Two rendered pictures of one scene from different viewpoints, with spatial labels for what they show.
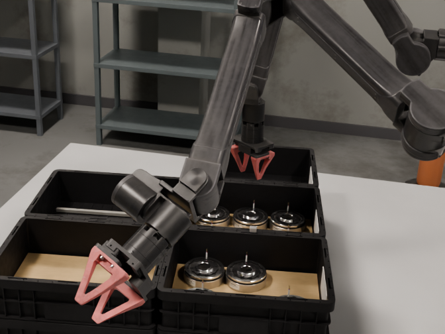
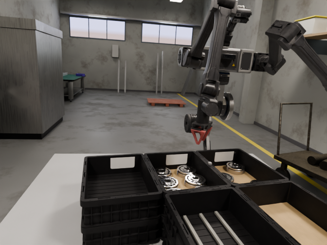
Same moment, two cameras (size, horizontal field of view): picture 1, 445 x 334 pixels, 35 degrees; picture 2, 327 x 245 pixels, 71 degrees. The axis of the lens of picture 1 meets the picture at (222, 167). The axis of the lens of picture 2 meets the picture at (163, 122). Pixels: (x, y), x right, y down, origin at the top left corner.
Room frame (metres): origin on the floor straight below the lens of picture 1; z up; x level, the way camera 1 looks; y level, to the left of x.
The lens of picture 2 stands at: (2.17, 0.83, 1.41)
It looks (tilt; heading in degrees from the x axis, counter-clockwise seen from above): 14 degrees down; 250
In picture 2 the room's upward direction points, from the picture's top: 4 degrees clockwise
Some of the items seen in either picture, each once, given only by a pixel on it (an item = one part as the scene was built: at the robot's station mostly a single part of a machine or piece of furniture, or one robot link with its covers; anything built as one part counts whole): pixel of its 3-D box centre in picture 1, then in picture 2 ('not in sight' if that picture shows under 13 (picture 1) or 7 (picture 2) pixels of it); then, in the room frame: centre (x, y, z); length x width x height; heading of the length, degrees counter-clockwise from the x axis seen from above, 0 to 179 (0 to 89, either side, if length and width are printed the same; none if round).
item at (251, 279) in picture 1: (246, 271); (223, 177); (1.51, -0.07, 0.86); 0.10 x 0.10 x 0.01
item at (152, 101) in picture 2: not in sight; (165, 102); (-0.56, -6.74, 0.06); 1.31 x 0.95 x 0.12; 170
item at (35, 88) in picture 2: not in sight; (21, 78); (3.26, -4.15, 0.96); 1.49 x 1.15 x 1.92; 80
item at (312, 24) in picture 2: not in sight; (313, 27); (-1.21, -2.05, 2.07); 0.46 x 0.38 x 0.25; 80
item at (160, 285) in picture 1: (247, 266); (236, 165); (1.44, -0.07, 0.92); 0.40 x 0.30 x 0.02; 87
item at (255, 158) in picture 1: (255, 160); (202, 131); (1.65, -0.09, 1.10); 0.07 x 0.07 x 0.09; 41
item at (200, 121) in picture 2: (252, 132); (202, 118); (1.66, -0.07, 1.17); 0.10 x 0.07 x 0.07; 41
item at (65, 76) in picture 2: not in sight; (69, 85); (2.65, -8.25, 0.42); 2.41 x 0.91 x 0.83; 80
